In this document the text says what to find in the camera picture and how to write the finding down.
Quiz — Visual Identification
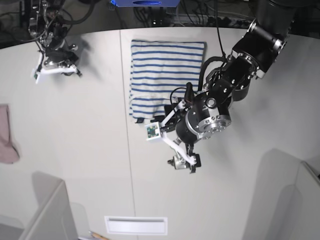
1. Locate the grey bin left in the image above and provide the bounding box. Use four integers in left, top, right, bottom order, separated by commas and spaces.
0, 171, 90, 240

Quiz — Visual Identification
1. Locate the grey bin right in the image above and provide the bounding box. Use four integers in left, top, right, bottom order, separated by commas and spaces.
242, 161, 320, 240

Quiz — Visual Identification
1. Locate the grey bin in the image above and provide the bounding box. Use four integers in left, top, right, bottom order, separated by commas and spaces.
0, 171, 90, 240
242, 161, 320, 240

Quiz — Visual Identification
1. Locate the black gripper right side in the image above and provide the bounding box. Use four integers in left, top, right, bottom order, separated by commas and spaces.
42, 41, 79, 68

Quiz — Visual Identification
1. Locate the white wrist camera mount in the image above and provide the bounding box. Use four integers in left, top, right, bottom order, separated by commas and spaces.
30, 53, 83, 84
144, 99, 202, 166

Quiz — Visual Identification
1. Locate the blue white striped T-shirt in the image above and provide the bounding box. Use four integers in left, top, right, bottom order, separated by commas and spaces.
129, 39, 206, 122

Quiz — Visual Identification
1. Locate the black power strip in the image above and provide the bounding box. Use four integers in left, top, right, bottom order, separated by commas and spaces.
205, 16, 252, 29

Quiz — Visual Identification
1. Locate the pink cloth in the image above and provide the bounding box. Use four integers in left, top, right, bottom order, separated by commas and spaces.
0, 104, 20, 164

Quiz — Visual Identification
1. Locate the white rectangular tray slot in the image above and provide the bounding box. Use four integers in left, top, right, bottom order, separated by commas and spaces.
104, 216, 168, 236

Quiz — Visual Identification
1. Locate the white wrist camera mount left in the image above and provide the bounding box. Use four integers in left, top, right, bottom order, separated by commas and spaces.
144, 99, 202, 166

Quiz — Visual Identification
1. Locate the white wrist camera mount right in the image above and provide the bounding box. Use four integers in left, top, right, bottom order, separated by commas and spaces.
30, 53, 83, 84

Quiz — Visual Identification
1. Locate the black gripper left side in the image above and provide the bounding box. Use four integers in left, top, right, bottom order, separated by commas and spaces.
152, 91, 232, 174

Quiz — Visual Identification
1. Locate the blue box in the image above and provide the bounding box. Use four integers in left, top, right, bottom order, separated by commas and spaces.
110, 0, 180, 8

